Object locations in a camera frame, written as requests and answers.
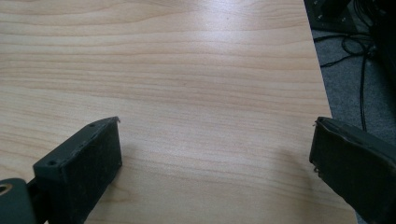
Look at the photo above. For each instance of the black metal stand base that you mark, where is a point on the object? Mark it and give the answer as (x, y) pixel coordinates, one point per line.
(333, 14)

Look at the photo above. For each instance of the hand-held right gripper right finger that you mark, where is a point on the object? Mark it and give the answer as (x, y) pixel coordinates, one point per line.
(351, 168)

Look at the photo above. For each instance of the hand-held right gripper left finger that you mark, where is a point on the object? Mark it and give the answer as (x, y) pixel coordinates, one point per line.
(79, 168)

